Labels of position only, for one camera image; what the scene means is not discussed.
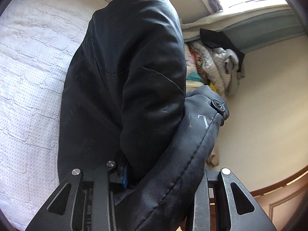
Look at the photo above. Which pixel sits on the grey polka dot blanket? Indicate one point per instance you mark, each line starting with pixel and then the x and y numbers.
pixel 213 64

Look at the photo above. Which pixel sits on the yellow pillow with black crosses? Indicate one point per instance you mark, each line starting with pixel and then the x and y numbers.
pixel 212 86

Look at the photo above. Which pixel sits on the white quilted bed cover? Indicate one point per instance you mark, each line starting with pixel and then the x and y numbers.
pixel 38 41

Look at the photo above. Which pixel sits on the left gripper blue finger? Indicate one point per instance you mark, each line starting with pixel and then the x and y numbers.
pixel 122 174

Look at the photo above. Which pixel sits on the brown checked cloth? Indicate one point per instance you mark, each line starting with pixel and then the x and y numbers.
pixel 213 159

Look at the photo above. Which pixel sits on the grey garment on pile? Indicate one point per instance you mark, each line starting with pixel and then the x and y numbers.
pixel 231 65

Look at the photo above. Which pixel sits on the black garment on pile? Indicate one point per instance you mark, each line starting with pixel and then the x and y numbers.
pixel 214 39

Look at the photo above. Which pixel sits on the leopard print folded fabric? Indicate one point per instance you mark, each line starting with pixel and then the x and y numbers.
pixel 199 66

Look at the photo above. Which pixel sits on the purple floral folded quilt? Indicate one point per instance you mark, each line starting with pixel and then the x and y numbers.
pixel 190 63

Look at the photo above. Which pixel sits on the dark navy padded jacket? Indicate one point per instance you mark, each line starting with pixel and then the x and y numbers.
pixel 125 91

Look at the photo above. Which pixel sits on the cream peach striped blanket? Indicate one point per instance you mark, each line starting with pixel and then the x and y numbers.
pixel 192 85

